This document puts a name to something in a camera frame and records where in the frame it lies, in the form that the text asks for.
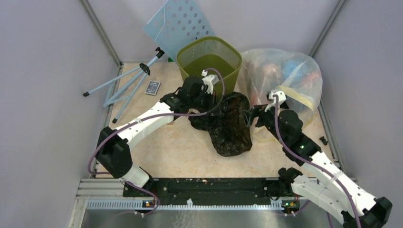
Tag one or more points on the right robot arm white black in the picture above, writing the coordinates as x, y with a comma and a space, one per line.
334, 191

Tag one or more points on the clear trash bag with waste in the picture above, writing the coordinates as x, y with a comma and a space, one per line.
265, 68

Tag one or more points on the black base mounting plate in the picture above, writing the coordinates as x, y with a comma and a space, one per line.
213, 191

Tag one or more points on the small black clip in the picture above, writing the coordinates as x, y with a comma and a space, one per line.
323, 140

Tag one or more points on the black trash bag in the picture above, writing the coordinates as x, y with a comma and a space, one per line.
227, 126

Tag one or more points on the light blue tripod stand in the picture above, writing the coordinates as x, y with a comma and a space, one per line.
142, 71

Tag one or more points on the green mesh trash bin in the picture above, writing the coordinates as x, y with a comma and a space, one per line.
210, 52

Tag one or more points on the light blue perforated board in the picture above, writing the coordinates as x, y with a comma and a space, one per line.
176, 24

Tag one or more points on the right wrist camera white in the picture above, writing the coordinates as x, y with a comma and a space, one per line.
276, 96

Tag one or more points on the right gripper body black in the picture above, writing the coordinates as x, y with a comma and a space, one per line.
266, 118

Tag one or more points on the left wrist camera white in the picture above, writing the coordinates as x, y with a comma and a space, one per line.
209, 80

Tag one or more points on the yellow translucent trash bag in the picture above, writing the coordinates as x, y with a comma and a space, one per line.
297, 100

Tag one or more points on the grey slotted cable duct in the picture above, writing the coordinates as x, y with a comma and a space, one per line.
136, 204

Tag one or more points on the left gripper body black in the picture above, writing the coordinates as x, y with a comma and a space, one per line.
204, 101

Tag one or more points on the deck of playing cards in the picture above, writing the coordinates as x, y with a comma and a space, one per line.
152, 88

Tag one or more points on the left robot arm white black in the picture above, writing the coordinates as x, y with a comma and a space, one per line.
114, 147

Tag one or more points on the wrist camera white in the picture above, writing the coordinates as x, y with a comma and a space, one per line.
276, 96
209, 80

